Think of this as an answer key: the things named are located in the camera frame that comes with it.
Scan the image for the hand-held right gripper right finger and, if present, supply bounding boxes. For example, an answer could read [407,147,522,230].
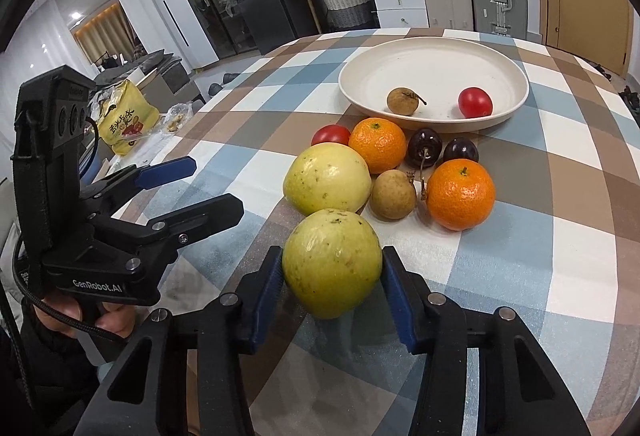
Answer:
[381,245,593,436]

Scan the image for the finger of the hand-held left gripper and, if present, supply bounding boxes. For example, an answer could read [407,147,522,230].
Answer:
[80,156,197,217]
[92,193,245,274]

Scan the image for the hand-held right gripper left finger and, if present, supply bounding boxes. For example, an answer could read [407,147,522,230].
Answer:
[75,245,286,436]

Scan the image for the green guava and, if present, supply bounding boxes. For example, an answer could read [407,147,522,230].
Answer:
[281,209,384,320]

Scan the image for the yellow guava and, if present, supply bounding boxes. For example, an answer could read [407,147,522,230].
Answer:
[282,142,372,217]

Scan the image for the orange mandarin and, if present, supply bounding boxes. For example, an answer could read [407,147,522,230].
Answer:
[348,117,407,175]
[426,159,496,232]

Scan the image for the red cherry tomato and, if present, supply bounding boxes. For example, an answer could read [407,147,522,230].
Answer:
[311,124,352,148]
[458,87,494,119]

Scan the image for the dark cherry with long stem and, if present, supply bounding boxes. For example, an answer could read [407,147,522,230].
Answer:
[404,128,444,202]

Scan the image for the cream round plate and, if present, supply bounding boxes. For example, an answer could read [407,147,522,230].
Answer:
[338,36,530,132]

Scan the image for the person's left forearm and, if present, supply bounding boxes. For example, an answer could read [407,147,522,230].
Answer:
[0,311,106,436]

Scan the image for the person's left hand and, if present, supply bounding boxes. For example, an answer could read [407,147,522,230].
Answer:
[32,291,136,342]

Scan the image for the clear plastic snack bag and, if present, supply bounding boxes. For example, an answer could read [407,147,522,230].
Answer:
[160,102,206,134]

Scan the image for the yellow printed bag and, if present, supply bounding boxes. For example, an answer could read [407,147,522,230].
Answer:
[95,79,161,156]

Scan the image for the grey storage box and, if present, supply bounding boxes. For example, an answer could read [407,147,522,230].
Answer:
[152,59,193,92]

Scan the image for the grey sofa cushions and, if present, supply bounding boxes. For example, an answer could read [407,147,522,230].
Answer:
[95,49,173,84]

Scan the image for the beige curtain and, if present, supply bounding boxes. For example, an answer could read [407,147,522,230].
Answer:
[72,6,136,62]

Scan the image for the checked tablecloth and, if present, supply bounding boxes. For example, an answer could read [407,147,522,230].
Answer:
[100,27,640,436]

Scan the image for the brown longan with stem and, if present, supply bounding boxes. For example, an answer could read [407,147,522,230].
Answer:
[386,87,428,117]

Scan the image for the woven laundry basket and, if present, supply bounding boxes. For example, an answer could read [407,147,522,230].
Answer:
[320,0,375,30]

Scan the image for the black braided cable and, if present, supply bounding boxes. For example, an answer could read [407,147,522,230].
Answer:
[12,236,126,342]

